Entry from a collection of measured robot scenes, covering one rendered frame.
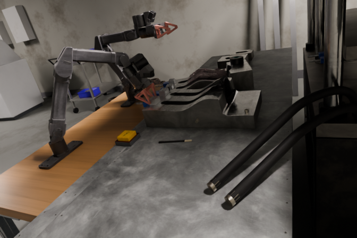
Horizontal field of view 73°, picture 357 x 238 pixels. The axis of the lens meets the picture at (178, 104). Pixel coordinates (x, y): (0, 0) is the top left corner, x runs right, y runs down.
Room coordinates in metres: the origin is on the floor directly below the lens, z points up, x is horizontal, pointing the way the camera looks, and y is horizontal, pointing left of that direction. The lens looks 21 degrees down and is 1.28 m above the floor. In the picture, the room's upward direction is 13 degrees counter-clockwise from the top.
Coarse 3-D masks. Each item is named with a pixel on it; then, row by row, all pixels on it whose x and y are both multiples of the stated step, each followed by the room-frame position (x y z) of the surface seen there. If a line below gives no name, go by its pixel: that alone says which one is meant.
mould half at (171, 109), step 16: (160, 96) 1.18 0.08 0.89; (176, 96) 1.14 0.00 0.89; (192, 96) 1.10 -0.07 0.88; (208, 96) 0.91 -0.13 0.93; (224, 96) 0.94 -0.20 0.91; (240, 96) 1.02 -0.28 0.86; (256, 96) 0.98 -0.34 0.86; (144, 112) 1.04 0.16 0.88; (160, 112) 1.00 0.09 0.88; (176, 112) 0.96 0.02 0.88; (192, 112) 0.93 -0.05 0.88; (208, 112) 0.89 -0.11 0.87; (224, 112) 0.88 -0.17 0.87; (240, 112) 0.86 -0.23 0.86; (256, 112) 0.87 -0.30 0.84; (224, 128) 0.87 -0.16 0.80; (240, 128) 0.84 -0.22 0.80
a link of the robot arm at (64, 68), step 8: (64, 48) 1.07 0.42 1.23; (72, 48) 1.01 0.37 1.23; (64, 56) 0.99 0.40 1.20; (72, 56) 1.01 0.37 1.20; (80, 56) 1.03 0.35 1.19; (88, 56) 1.05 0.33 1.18; (96, 56) 1.07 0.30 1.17; (104, 56) 1.08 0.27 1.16; (112, 56) 1.09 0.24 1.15; (128, 56) 1.12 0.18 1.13; (56, 64) 0.98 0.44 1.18; (64, 64) 0.99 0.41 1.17; (72, 64) 1.00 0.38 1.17; (120, 64) 1.10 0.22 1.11; (56, 72) 0.97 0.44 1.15; (64, 72) 0.98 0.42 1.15
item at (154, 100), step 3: (153, 96) 1.13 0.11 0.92; (156, 96) 1.12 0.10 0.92; (150, 99) 1.09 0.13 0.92; (153, 99) 1.08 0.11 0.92; (156, 99) 1.09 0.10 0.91; (159, 99) 1.11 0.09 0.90; (141, 102) 1.14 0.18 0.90; (153, 102) 1.08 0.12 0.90; (156, 102) 1.08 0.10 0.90; (144, 105) 1.11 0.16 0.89; (147, 105) 1.10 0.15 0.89
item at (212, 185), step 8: (288, 112) 0.68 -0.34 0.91; (280, 120) 0.66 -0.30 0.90; (288, 120) 0.67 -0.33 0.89; (272, 128) 0.65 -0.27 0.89; (264, 136) 0.63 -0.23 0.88; (272, 136) 0.64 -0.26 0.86; (256, 144) 0.61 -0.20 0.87; (240, 152) 0.60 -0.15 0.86; (248, 152) 0.59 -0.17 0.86; (232, 160) 0.58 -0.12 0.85; (240, 160) 0.57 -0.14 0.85; (224, 168) 0.56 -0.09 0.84; (232, 168) 0.56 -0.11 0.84; (216, 176) 0.55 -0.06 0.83; (224, 176) 0.54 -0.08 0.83; (208, 184) 0.53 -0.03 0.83; (216, 184) 0.53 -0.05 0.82
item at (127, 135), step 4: (124, 132) 0.96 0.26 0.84; (128, 132) 0.95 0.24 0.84; (132, 132) 0.94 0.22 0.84; (120, 136) 0.93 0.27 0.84; (124, 136) 0.93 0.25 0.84; (128, 136) 0.92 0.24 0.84; (132, 136) 0.93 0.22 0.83; (120, 140) 0.93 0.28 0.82; (124, 140) 0.92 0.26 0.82; (128, 140) 0.91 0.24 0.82
